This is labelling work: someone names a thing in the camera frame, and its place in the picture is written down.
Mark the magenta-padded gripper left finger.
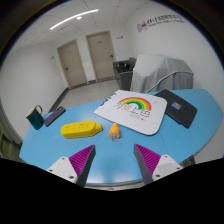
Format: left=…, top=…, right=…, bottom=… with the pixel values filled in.
left=45, top=144, right=97, bottom=188

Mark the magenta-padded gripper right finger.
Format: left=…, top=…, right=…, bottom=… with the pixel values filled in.
left=133, top=143, right=184, bottom=186

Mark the orange charger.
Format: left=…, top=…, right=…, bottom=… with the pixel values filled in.
left=108, top=122, right=121, bottom=142

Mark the white rainbow mouse pad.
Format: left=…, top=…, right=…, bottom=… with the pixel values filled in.
left=93, top=89, right=168, bottom=136

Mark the purple smartphone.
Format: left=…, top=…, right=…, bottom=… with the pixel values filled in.
left=44, top=105, right=67, bottom=128

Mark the black flat pad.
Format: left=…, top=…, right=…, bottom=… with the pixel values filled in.
left=153, top=89, right=198, bottom=129

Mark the dark green mug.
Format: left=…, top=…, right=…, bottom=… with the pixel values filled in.
left=25, top=104, right=45, bottom=131

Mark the dark grey sofa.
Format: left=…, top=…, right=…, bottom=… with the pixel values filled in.
left=112, top=57, right=138, bottom=91

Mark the grey cloth cover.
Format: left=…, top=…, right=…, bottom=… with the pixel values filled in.
left=129, top=54, right=195, bottom=94

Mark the beige door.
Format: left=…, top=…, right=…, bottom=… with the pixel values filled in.
left=56, top=39, right=88, bottom=89
left=85, top=30, right=118, bottom=83

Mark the black bag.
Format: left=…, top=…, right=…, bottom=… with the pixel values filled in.
left=116, top=62, right=130, bottom=72

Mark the long ceiling light strip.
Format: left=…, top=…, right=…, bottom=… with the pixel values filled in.
left=49, top=8, right=100, bottom=31

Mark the purple wall sign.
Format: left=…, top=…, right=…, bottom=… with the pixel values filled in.
left=135, top=13, right=186, bottom=33

